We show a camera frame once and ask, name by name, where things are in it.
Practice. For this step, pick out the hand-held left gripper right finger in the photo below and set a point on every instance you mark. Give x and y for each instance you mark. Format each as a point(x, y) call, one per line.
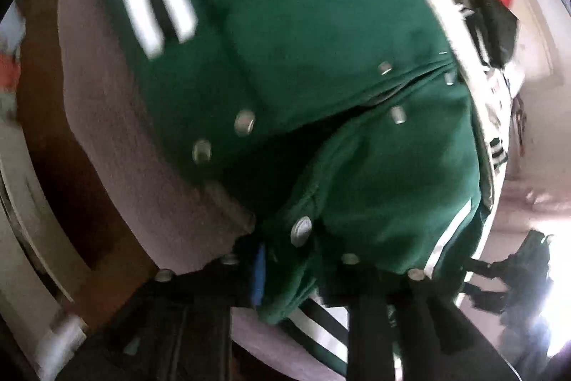
point(370, 318)

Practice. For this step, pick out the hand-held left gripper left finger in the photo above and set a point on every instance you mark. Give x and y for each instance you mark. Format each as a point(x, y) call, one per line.
point(258, 278)

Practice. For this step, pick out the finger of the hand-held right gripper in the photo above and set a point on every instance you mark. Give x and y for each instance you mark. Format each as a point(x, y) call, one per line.
point(488, 299)
point(488, 269)

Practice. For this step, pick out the green varsity jacket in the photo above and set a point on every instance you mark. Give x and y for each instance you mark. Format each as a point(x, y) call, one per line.
point(312, 28)

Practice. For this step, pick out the cream wooden bed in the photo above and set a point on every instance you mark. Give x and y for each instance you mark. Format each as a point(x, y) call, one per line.
point(535, 37)

